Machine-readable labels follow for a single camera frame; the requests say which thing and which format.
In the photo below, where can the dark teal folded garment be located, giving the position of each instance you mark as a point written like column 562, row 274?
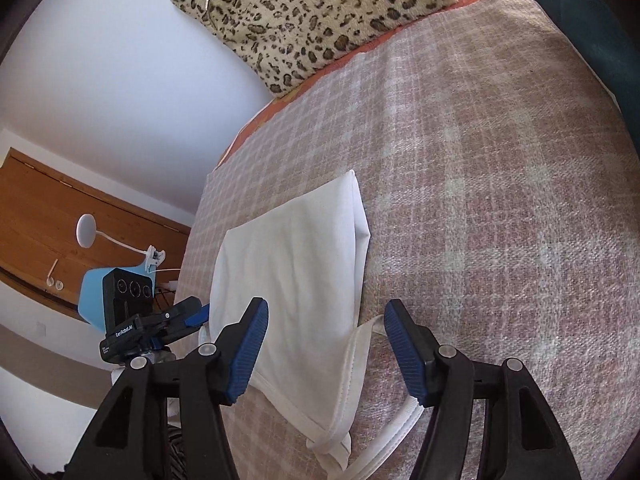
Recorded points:
column 575, row 20

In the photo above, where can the light blue table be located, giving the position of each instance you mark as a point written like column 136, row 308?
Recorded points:
column 92, row 297

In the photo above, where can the leopard print cushion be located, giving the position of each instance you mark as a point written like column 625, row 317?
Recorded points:
column 310, row 15

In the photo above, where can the black white striped cloth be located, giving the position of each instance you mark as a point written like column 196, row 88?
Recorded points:
column 175, row 452

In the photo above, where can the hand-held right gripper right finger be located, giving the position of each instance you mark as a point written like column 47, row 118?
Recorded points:
column 405, row 350

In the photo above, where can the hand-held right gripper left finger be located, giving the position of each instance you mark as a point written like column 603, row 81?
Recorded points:
column 247, row 350

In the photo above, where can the wooden door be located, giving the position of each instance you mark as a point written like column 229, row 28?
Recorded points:
column 40, row 210

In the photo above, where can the plaid beige blanket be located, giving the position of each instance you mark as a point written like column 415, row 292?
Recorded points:
column 500, row 185

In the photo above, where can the white camisole top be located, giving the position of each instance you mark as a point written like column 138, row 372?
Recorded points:
column 290, row 270

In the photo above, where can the orange bed sheet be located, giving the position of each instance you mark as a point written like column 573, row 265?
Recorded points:
column 260, row 116

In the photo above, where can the white clip lamp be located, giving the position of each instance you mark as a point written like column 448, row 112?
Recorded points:
column 85, row 230

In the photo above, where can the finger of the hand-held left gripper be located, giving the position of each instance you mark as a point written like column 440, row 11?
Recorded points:
column 200, row 316

